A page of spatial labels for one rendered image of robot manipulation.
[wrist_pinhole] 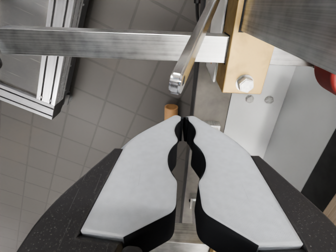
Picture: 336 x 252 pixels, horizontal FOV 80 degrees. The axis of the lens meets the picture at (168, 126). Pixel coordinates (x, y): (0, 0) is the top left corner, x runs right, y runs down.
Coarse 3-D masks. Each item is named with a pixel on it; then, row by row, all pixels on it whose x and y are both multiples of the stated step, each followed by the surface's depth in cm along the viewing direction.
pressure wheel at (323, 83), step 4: (316, 68) 23; (320, 68) 22; (316, 72) 23; (320, 72) 22; (324, 72) 21; (328, 72) 21; (316, 76) 23; (320, 76) 22; (324, 76) 22; (328, 76) 21; (332, 76) 20; (320, 80) 23; (324, 80) 22; (328, 80) 21; (332, 80) 21; (320, 84) 24; (324, 84) 22; (328, 84) 22; (332, 84) 21; (324, 88) 24; (328, 88) 22; (332, 88) 21; (332, 92) 22
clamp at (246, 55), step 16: (240, 0) 20; (240, 16) 21; (224, 32) 25; (240, 32) 22; (240, 48) 23; (256, 48) 23; (272, 48) 23; (224, 64) 25; (240, 64) 24; (256, 64) 24; (224, 80) 25; (256, 80) 25
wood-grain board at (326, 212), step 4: (332, 200) 34; (328, 204) 35; (332, 204) 34; (328, 208) 35; (332, 208) 34; (324, 212) 36; (328, 212) 35; (332, 212) 34; (328, 216) 35; (332, 216) 34; (332, 220) 34
